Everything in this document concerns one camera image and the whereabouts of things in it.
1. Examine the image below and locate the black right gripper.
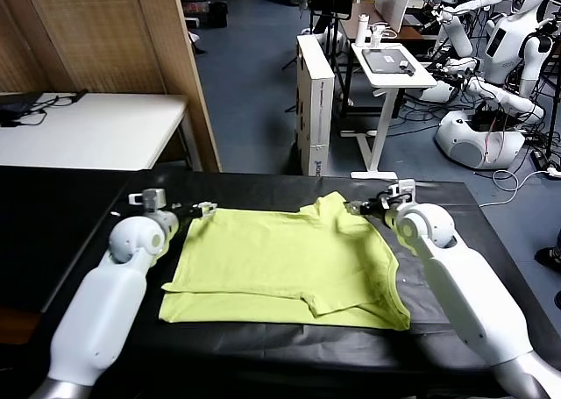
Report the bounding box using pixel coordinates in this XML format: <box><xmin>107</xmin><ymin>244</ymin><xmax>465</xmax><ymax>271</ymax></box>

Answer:
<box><xmin>344</xmin><ymin>198</ymin><xmax>390</xmax><ymax>221</ymax></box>

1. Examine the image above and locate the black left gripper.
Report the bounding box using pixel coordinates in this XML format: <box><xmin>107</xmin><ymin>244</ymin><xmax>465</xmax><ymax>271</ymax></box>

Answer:
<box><xmin>174</xmin><ymin>202</ymin><xmax>219</xmax><ymax>222</ymax></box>

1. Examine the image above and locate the yellow-green t-shirt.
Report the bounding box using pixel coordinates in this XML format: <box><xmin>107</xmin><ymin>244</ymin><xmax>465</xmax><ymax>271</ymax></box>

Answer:
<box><xmin>158</xmin><ymin>191</ymin><xmax>412</xmax><ymax>331</ymax></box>

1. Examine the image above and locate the white jointed robot arm segment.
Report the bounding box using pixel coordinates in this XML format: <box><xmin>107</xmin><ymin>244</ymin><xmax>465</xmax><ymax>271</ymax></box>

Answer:
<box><xmin>464</xmin><ymin>76</ymin><xmax>545</xmax><ymax>125</ymax></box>

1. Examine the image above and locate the white rounded robot base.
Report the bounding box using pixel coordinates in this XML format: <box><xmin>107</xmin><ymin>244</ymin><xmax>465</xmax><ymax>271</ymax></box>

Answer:
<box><xmin>433</xmin><ymin>109</ymin><xmax>526</xmax><ymax>171</ymax></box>

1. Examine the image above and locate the tall white cardboard box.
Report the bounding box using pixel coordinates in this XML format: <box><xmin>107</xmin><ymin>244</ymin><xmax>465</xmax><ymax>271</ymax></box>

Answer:
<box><xmin>295</xmin><ymin>34</ymin><xmax>337</xmax><ymax>178</ymax></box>

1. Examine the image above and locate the white rectangular table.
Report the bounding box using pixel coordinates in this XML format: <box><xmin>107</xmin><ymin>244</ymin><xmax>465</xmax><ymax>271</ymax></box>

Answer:
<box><xmin>0</xmin><ymin>91</ymin><xmax>203</xmax><ymax>172</ymax></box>

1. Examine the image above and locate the white height-adjustable side desk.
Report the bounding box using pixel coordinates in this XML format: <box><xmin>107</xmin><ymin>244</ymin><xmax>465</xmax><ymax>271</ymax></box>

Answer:
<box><xmin>339</xmin><ymin>42</ymin><xmax>438</xmax><ymax>181</ymax></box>

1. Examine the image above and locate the white robot shell piece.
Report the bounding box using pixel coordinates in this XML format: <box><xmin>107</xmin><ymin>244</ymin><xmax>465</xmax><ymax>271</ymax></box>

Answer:
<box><xmin>419</xmin><ymin>82</ymin><xmax>458</xmax><ymax>104</ymax></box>

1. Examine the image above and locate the grey closed laptop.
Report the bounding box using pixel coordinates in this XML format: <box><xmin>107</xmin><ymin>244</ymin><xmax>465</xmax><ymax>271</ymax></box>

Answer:
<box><xmin>361</xmin><ymin>48</ymin><xmax>415</xmax><ymax>74</ymax></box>

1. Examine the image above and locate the black plastic table cover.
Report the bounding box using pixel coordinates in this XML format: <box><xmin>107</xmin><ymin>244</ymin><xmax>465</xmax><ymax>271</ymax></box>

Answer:
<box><xmin>0</xmin><ymin>168</ymin><xmax>561</xmax><ymax>399</ymax></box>

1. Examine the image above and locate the small white desk gadget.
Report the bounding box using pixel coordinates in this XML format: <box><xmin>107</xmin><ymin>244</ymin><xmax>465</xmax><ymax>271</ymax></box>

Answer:
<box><xmin>370</xmin><ymin>25</ymin><xmax>394</xmax><ymax>48</ymax></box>

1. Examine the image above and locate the white thermos bottle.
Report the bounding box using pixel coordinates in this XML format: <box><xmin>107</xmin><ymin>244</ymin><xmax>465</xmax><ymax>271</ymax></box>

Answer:
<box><xmin>354</xmin><ymin>14</ymin><xmax>370</xmax><ymax>48</ymax></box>

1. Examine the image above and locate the brown wooden desk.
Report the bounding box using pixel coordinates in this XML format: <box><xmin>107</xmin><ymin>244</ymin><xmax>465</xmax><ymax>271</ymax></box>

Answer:
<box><xmin>339</xmin><ymin>13</ymin><xmax>439</xmax><ymax>44</ymax></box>

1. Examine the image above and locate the black bin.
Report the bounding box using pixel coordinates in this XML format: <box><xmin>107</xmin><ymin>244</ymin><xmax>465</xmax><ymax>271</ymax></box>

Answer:
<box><xmin>208</xmin><ymin>2</ymin><xmax>229</xmax><ymax>30</ymax></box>

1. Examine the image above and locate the white headless humanoid robot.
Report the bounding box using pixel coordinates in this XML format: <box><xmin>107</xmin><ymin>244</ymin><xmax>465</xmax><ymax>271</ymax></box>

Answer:
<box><xmin>437</xmin><ymin>0</ymin><xmax>504</xmax><ymax>61</ymax></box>

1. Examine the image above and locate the wooden partition panel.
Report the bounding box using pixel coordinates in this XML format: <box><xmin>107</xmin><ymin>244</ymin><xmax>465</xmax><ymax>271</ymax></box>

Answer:
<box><xmin>0</xmin><ymin>0</ymin><xmax>223</xmax><ymax>174</ymax></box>

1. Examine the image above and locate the white curved panel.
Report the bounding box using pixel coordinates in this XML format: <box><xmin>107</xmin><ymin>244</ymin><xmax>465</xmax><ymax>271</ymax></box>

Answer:
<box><xmin>374</xmin><ymin>0</ymin><xmax>424</xmax><ymax>35</ymax></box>

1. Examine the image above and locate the white humanoid robot with head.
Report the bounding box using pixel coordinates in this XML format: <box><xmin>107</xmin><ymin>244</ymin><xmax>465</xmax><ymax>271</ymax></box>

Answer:
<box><xmin>481</xmin><ymin>0</ymin><xmax>554</xmax><ymax>98</ymax></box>

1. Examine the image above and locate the black pouch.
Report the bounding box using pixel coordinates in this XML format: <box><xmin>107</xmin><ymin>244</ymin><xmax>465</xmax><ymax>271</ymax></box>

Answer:
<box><xmin>0</xmin><ymin>102</ymin><xmax>34</xmax><ymax>118</ymax></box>

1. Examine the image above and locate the black tripod pole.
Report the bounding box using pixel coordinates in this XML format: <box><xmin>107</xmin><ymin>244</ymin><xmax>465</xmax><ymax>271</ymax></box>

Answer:
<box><xmin>543</xmin><ymin>43</ymin><xmax>561</xmax><ymax>160</ymax></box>

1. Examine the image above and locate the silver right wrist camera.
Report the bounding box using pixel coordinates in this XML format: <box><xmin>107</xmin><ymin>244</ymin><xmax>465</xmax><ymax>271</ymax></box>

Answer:
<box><xmin>380</xmin><ymin>179</ymin><xmax>415</xmax><ymax>210</ymax></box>

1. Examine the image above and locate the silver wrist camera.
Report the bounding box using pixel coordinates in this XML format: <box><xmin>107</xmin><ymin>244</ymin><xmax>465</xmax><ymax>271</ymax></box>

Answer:
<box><xmin>128</xmin><ymin>188</ymin><xmax>167</xmax><ymax>212</ymax></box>
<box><xmin>380</xmin><ymin>179</ymin><xmax>415</xmax><ymax>210</ymax></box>

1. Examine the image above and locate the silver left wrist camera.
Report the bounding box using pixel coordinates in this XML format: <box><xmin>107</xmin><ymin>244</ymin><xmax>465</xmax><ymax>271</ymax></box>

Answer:
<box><xmin>128</xmin><ymin>188</ymin><xmax>167</xmax><ymax>212</ymax></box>

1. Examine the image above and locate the white floor cable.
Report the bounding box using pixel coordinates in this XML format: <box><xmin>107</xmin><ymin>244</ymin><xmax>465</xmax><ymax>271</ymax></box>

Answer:
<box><xmin>477</xmin><ymin>167</ymin><xmax>561</xmax><ymax>209</ymax></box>

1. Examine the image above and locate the black cable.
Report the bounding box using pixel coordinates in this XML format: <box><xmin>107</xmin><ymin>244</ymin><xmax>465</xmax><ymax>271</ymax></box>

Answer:
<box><xmin>0</xmin><ymin>94</ymin><xmax>76</xmax><ymax>128</ymax></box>

